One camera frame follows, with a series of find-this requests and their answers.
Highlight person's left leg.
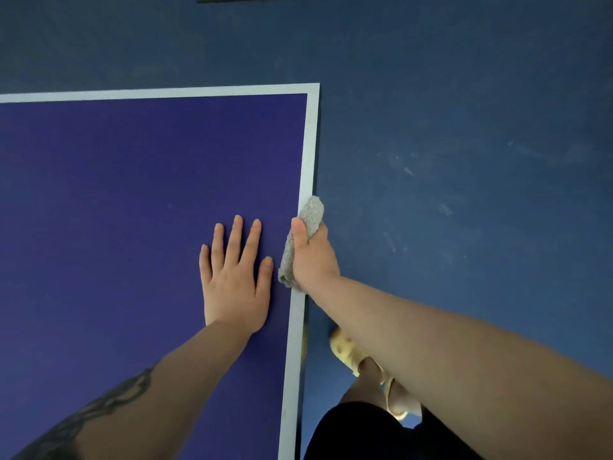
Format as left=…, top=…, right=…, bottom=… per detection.
left=338, top=356, right=389, bottom=410

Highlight blue table tennis table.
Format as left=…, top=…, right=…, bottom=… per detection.
left=0, top=82, right=321, bottom=460

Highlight person's left forearm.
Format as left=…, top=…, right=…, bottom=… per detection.
left=9, top=323, right=252, bottom=460

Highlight person's right hand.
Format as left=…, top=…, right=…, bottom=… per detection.
left=290, top=217, right=342, bottom=295

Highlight person's left hand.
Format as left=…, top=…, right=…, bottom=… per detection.
left=199, top=215, right=275, bottom=336

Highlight black shorts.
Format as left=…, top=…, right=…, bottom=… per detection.
left=303, top=401, right=485, bottom=460

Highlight cream slipper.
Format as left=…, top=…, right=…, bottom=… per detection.
left=329, top=326, right=386, bottom=384
left=382, top=377, right=425, bottom=422

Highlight cream right slipper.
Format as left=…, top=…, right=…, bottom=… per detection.
left=382, top=377, right=425, bottom=422

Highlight grey cleaning cloth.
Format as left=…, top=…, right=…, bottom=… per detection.
left=277, top=195, right=326, bottom=289

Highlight cream left slipper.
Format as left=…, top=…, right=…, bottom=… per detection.
left=329, top=326, right=386, bottom=384

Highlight person's right forearm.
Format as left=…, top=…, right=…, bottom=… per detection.
left=304, top=275, right=613, bottom=460

